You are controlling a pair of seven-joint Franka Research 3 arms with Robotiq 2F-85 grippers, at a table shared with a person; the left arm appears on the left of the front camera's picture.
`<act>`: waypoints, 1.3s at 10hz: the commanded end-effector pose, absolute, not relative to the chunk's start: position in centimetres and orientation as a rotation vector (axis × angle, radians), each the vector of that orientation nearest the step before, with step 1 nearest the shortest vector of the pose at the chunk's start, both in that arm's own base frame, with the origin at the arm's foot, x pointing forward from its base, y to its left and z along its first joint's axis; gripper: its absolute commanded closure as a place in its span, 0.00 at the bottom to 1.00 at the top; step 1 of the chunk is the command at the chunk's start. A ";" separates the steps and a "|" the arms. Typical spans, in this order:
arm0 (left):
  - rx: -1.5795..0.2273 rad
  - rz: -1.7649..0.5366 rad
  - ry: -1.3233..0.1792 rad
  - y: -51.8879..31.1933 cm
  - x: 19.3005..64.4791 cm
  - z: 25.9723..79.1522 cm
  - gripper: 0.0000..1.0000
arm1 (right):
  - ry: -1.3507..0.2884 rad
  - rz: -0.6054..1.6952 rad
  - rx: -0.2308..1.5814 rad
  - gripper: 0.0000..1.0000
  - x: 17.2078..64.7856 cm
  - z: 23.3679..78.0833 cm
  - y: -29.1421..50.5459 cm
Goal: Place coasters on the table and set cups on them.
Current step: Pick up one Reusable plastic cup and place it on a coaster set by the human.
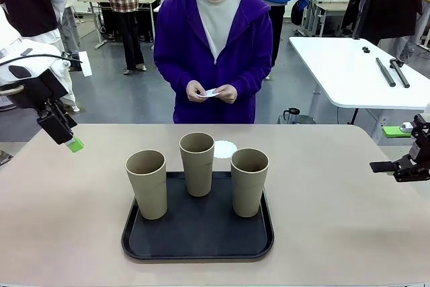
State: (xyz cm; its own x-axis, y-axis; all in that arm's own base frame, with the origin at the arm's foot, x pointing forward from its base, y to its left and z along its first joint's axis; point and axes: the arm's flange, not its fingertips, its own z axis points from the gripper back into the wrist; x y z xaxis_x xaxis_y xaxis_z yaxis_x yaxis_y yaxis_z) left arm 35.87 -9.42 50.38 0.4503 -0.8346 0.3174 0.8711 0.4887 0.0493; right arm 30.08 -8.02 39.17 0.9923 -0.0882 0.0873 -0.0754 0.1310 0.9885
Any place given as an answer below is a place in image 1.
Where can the person's left forearm purple sleeve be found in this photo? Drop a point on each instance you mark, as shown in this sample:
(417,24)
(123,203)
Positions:
(250,82)

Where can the dark flat object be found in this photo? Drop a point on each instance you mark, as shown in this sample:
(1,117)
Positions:
(4,159)

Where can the person's left hand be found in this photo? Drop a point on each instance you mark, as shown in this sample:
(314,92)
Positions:
(228,94)

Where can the grey background desk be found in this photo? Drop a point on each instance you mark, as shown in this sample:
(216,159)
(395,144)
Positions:
(331,6)

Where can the tall beige cup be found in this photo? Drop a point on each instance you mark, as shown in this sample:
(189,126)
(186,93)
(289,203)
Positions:
(148,193)
(248,193)
(198,176)

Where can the black metal rod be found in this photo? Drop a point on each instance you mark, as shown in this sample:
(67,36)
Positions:
(401,77)
(385,72)

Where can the person in grey trousers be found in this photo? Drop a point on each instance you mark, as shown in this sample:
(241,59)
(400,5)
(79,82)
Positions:
(70,28)

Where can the large white table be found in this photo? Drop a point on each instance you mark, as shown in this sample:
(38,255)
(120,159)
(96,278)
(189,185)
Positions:
(336,65)

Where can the black backpack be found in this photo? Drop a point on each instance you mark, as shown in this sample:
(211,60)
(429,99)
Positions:
(297,13)

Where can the black plastic serving tray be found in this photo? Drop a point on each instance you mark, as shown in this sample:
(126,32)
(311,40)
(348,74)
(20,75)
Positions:
(201,233)

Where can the person in purple hoodie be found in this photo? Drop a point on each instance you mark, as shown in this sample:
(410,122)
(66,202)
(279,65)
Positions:
(188,48)

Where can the person's right hand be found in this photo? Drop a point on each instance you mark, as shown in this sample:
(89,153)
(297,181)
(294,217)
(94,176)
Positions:
(195,90)

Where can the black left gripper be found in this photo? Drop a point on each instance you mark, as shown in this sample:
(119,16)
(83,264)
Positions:
(40,90)

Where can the white scalloped paper coaster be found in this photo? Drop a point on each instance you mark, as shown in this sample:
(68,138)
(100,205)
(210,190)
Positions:
(211,93)
(225,149)

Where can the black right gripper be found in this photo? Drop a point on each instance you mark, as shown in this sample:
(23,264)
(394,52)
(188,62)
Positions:
(421,152)

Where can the person's right forearm purple sleeve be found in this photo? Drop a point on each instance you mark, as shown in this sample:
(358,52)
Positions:
(171,77)

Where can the black coat on rack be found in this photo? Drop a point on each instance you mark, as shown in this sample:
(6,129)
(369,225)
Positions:
(386,4)

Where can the small black clamp part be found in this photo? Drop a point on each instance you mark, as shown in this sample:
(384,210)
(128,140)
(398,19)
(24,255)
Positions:
(366,49)

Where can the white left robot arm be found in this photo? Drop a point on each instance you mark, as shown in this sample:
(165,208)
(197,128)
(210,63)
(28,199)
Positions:
(20,58)

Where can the left wrist camera white plate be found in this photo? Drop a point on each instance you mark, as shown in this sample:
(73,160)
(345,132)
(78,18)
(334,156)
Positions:
(85,63)

